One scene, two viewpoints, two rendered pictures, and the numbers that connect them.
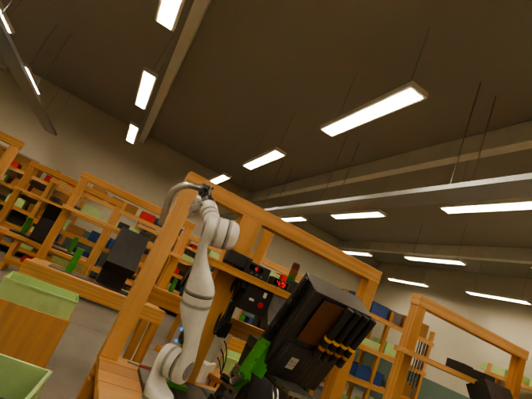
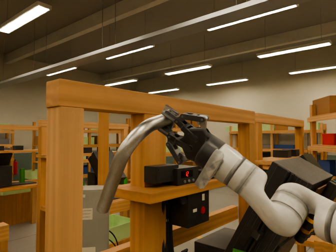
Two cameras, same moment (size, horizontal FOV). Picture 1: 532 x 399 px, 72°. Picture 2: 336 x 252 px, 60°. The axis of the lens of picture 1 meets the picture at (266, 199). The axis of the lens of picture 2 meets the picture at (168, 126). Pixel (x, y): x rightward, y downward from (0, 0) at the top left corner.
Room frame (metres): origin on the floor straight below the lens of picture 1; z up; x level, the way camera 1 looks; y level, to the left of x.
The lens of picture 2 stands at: (1.05, 0.62, 1.74)
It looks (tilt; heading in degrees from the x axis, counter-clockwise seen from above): 3 degrees up; 330
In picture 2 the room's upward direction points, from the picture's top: straight up
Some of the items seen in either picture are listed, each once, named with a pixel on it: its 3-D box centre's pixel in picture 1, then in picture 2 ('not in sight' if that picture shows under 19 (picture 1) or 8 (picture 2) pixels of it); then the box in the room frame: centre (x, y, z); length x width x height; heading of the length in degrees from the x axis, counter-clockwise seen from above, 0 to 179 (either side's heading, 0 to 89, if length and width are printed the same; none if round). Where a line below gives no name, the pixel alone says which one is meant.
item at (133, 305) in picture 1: (259, 312); (187, 211); (2.32, -0.24, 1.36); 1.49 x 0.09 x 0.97; 109
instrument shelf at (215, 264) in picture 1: (271, 289); (193, 182); (2.29, -0.25, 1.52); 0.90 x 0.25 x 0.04; 109
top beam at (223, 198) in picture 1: (290, 233); (187, 110); (2.32, -0.24, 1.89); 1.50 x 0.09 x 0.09; 109
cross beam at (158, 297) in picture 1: (246, 331); (177, 234); (2.39, -0.21, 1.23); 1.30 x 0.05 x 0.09; 109
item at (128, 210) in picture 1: (101, 246); not in sight; (8.36, 2.88, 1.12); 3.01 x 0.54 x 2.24; 110
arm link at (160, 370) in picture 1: (167, 375); not in sight; (1.23, 0.06, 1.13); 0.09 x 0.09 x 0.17; 67
